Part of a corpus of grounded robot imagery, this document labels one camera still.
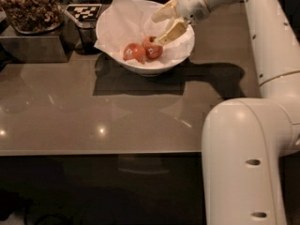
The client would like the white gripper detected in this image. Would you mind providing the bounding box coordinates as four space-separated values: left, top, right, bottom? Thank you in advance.
151 0 210 46

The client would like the red apple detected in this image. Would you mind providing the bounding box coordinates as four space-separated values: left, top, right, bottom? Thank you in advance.
142 36 163 59
123 43 146 64

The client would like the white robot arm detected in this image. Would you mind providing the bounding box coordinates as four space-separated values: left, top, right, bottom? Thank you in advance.
152 0 300 225

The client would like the white ceramic bowl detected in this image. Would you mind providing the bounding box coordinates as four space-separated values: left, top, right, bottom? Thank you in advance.
95 0 196 78

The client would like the white paper liner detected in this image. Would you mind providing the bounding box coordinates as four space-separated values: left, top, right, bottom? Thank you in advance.
94 0 192 69

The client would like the dark cup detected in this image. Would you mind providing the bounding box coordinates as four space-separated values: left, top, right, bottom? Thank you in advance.
77 22 100 54

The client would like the black white fiducial marker card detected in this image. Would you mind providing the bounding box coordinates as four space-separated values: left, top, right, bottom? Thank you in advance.
66 4 102 22

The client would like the dark metal stand box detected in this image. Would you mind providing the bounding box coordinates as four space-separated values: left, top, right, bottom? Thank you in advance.
0 22 79 64

